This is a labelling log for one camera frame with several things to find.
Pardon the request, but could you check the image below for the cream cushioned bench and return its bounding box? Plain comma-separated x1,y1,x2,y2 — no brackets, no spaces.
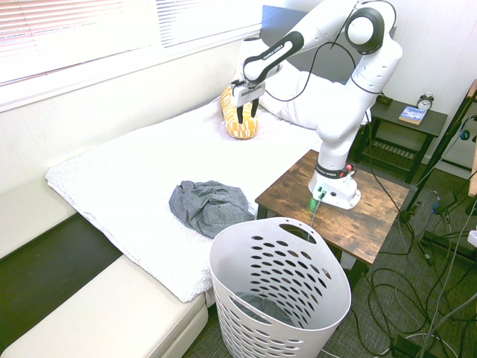
0,255,209,358

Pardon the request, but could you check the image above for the black power adapter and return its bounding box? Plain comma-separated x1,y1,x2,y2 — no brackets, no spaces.
431,191,456,216

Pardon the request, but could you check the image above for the dark upholstered headboard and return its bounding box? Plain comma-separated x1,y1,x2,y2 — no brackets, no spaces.
259,4,348,86

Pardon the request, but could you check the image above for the grey garment with folds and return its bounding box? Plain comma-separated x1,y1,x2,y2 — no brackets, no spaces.
233,291,300,330

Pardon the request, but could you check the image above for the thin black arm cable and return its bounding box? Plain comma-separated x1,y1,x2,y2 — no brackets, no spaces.
265,0,374,102

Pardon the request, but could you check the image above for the grey floor cable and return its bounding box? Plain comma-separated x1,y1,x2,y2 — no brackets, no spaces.
417,208,477,358

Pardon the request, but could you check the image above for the white perforated laundry basket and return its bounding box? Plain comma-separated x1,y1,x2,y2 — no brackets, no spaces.
209,217,353,358

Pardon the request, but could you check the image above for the rustic wooden side table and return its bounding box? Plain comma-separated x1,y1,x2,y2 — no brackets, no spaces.
255,148,411,286

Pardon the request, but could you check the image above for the black camera tripod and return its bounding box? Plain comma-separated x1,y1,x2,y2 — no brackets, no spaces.
397,80,477,266

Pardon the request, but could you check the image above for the yellow white patterned pillow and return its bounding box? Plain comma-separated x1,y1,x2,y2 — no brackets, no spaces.
220,85,260,141

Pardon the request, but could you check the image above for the black twin-bell alarm clock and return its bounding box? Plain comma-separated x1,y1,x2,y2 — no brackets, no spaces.
417,92,435,111

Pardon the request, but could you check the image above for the white bed pillow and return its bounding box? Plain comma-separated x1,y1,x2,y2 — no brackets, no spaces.
256,69,369,132

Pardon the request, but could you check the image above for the wide white window blind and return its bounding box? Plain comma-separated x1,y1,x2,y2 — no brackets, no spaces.
0,0,154,87

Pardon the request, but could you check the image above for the black slatted nightstand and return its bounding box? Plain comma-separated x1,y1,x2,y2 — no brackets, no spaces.
353,97,449,184

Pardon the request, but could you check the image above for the thick robot base cable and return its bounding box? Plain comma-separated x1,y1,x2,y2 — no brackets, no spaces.
308,190,327,229

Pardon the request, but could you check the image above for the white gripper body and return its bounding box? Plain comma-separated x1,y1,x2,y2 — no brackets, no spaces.
230,82,267,108

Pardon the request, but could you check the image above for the white bed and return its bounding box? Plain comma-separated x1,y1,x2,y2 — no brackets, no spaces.
44,99,326,304

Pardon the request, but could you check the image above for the black floor cable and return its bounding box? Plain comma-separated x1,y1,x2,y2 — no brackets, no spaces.
350,111,477,358

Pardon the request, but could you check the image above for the narrow white window blind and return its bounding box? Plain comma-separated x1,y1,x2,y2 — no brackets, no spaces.
156,0,262,49

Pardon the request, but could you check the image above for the blue covered book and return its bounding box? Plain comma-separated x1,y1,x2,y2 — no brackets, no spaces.
398,105,427,126

